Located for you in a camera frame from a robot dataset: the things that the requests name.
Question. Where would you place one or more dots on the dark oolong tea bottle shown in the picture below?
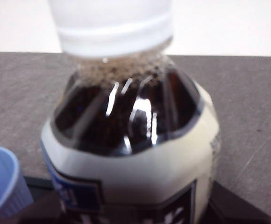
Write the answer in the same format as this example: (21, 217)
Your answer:
(126, 163)

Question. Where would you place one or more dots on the blue ribbed cup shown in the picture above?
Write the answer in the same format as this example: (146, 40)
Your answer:
(0, 177)

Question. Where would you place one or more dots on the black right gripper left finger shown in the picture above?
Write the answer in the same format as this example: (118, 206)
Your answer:
(44, 213)

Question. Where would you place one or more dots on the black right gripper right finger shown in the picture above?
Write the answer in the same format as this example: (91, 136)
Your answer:
(238, 210)

